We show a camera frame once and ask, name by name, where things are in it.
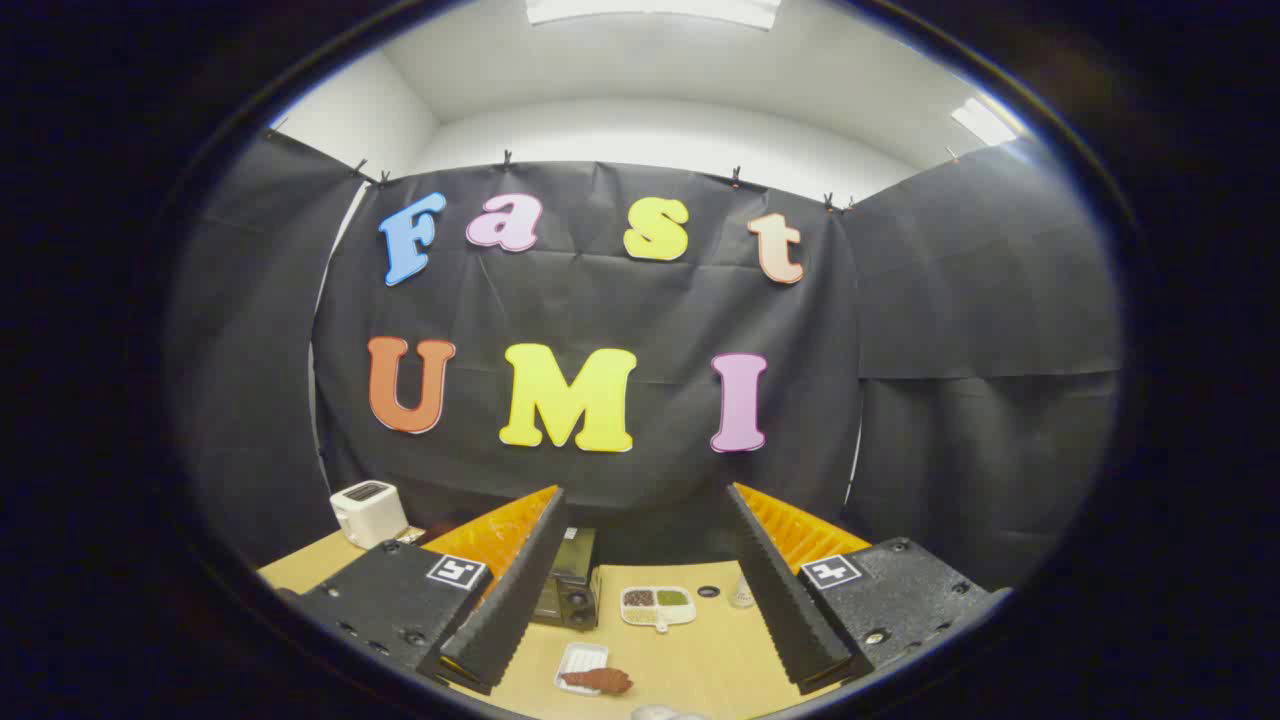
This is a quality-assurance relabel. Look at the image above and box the white rectangular tray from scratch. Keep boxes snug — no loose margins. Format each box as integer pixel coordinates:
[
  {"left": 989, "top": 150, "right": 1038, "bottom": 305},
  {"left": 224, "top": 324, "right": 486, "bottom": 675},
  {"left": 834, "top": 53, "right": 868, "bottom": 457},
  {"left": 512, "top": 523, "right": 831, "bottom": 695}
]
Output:
[{"left": 554, "top": 642, "right": 610, "bottom": 696}]

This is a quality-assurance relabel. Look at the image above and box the narrow ceiling light panel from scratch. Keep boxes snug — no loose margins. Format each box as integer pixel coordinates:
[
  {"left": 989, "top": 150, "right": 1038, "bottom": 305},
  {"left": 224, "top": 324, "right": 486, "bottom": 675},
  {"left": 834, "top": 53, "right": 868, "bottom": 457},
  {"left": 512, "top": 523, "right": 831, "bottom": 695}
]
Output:
[{"left": 950, "top": 97, "right": 1019, "bottom": 148}]

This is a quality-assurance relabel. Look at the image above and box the black toaster oven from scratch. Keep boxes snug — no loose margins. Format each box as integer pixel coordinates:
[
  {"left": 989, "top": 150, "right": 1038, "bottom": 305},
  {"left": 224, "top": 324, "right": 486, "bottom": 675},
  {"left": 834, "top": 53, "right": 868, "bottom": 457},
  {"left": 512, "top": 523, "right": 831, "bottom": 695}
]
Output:
[{"left": 530, "top": 527, "right": 602, "bottom": 631}]

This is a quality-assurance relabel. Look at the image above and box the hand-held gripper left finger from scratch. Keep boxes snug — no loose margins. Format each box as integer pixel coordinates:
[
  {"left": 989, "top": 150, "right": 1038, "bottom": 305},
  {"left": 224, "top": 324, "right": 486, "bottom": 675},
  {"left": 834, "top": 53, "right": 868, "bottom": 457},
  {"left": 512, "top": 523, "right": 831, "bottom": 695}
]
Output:
[{"left": 298, "top": 485, "right": 569, "bottom": 696}]

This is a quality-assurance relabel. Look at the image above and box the brown meat slice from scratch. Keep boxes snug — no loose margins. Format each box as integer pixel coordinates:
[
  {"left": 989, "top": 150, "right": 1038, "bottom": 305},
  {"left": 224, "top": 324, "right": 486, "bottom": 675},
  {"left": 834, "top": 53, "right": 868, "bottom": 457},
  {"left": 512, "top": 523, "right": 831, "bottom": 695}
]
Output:
[{"left": 560, "top": 667, "right": 634, "bottom": 696}]

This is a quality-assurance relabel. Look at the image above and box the white bread toaster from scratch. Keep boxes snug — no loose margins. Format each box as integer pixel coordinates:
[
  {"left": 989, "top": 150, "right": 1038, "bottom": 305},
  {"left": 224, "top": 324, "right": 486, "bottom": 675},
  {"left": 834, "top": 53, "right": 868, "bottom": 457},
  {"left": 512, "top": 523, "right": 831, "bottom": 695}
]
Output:
[{"left": 330, "top": 480, "right": 409, "bottom": 549}]

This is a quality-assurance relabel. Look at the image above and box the white divided bean dish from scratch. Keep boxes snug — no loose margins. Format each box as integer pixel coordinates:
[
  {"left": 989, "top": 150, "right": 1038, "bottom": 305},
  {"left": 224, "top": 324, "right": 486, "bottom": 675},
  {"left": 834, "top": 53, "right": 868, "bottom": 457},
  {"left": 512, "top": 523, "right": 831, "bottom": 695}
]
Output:
[{"left": 620, "top": 586, "right": 697, "bottom": 634}]

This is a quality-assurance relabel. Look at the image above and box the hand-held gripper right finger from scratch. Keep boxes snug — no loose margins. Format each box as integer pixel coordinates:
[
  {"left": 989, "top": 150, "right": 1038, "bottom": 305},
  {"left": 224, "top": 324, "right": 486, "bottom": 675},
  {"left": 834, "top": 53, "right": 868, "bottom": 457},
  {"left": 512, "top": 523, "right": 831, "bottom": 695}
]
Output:
[{"left": 725, "top": 483, "right": 1011, "bottom": 696}]

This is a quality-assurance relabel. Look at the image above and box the wide ceiling light panel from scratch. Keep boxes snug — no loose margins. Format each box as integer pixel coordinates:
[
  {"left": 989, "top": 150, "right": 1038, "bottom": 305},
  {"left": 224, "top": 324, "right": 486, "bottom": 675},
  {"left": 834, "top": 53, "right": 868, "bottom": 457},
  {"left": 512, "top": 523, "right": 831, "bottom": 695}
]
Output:
[{"left": 525, "top": 0, "right": 781, "bottom": 29}]

